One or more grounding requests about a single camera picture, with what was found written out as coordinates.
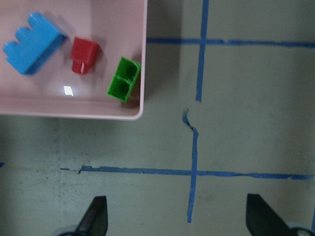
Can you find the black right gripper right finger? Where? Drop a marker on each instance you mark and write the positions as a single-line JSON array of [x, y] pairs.
[[261, 220]]

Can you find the blue toy block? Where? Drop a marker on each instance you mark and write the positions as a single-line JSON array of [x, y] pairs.
[[34, 44]]

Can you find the pink plastic box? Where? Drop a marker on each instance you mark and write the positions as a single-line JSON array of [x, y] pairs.
[[118, 26]]

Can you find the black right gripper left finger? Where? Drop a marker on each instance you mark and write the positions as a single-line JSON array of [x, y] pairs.
[[95, 220]]

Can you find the red toy block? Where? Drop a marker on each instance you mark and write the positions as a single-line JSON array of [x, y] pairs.
[[83, 55]]

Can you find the green toy block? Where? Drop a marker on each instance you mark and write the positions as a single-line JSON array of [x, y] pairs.
[[124, 79]]

